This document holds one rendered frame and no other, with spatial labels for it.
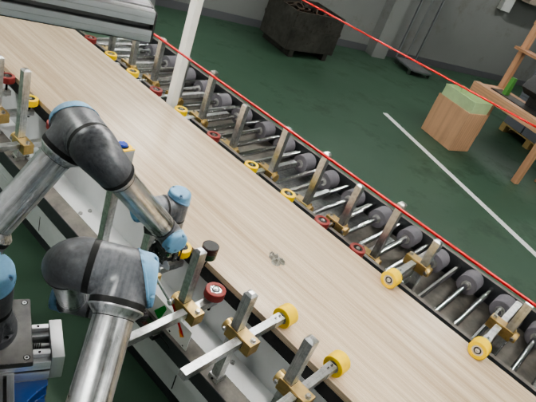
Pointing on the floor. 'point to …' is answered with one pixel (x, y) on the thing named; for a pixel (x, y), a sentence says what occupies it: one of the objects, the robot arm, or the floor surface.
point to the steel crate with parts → (301, 27)
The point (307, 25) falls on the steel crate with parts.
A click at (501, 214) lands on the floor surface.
